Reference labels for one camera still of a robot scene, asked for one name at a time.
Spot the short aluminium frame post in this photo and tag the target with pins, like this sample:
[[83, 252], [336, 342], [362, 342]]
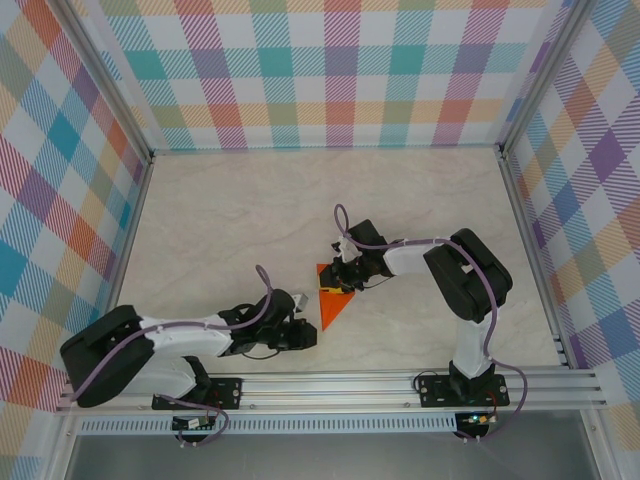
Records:
[[597, 445], [62, 450]]

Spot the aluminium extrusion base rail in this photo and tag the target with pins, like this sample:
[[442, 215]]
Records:
[[325, 390]]

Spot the circuit board with green light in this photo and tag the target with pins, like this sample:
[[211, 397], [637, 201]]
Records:
[[480, 420]]

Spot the small black circuit board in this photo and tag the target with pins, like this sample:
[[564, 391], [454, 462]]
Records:
[[192, 424]]

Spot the aluminium frame floor rail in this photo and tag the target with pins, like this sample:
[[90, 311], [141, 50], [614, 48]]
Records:
[[132, 225], [534, 250], [325, 149]]

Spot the grey metal panel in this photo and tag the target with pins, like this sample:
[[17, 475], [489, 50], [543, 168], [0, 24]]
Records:
[[325, 457]]

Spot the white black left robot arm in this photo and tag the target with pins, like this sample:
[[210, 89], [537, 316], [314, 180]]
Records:
[[190, 342]]

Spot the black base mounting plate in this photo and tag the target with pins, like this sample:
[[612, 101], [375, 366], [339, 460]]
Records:
[[427, 397], [227, 387]]

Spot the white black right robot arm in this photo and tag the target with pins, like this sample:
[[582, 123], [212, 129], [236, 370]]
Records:
[[405, 260]]

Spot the orange paper sheet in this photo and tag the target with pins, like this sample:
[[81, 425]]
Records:
[[332, 309]]

